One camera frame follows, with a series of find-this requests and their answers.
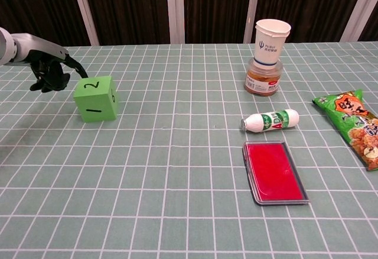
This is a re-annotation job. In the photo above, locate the green snack bag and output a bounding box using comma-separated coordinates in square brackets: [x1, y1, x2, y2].
[312, 89, 378, 171]

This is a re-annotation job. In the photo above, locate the white paper cup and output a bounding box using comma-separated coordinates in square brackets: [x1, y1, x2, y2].
[255, 18, 292, 70]

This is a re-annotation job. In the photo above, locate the green grid tablecloth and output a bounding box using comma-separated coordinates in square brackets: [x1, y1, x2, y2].
[0, 41, 378, 259]

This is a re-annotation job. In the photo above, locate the dark curtain backdrop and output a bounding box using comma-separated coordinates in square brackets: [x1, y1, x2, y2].
[0, 0, 378, 50]

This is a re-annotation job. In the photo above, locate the green numbered foam cube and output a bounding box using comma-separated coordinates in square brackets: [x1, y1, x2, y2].
[73, 75, 120, 123]

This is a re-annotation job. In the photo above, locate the clear jar with amber contents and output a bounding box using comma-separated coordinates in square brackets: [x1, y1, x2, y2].
[243, 57, 284, 97]

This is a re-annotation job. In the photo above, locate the red ink pad case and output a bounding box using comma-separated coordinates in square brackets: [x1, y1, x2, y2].
[242, 140, 311, 206]

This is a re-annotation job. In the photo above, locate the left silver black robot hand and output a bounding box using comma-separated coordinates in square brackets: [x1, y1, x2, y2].
[11, 33, 89, 93]

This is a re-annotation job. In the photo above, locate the white green drink bottle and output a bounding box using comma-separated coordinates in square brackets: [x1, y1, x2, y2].
[239, 109, 300, 132]

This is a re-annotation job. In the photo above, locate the white frame post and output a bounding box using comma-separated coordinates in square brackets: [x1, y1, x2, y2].
[69, 0, 100, 46]
[243, 0, 262, 44]
[339, 0, 378, 43]
[165, 0, 185, 44]

